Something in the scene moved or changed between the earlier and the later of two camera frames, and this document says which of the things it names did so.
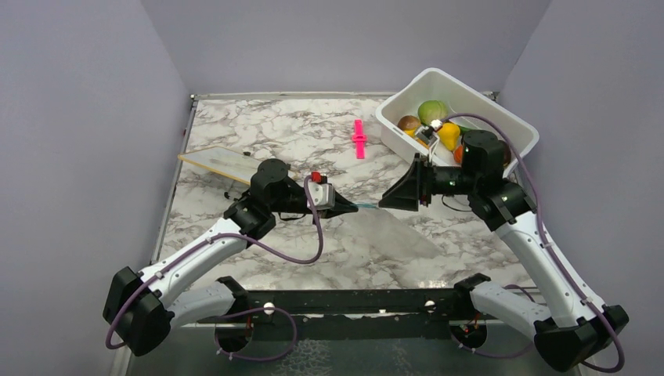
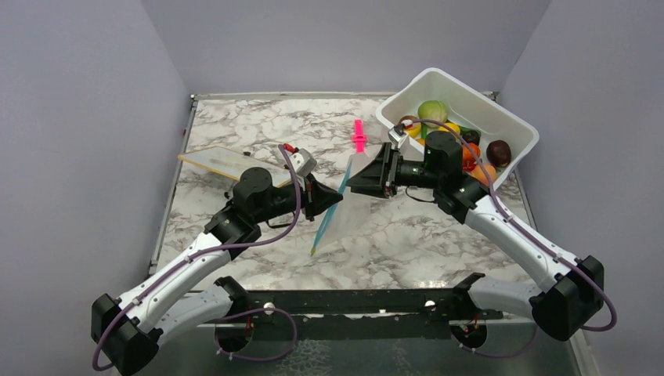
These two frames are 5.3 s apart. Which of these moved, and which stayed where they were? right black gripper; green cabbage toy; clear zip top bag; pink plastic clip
Moved: clear zip top bag; right black gripper
Stayed: green cabbage toy; pink plastic clip
